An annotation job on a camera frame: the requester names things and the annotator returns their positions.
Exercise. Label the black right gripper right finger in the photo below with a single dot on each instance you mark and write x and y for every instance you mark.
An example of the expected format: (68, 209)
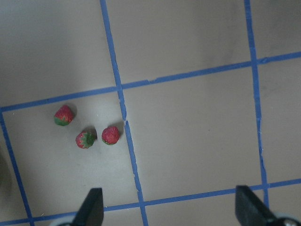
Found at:
(251, 211)

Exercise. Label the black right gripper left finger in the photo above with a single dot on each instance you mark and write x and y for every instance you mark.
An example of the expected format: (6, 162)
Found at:
(91, 212)

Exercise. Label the red strawberry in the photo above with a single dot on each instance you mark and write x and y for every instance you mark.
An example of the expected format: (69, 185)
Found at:
(63, 116)
(110, 135)
(85, 139)

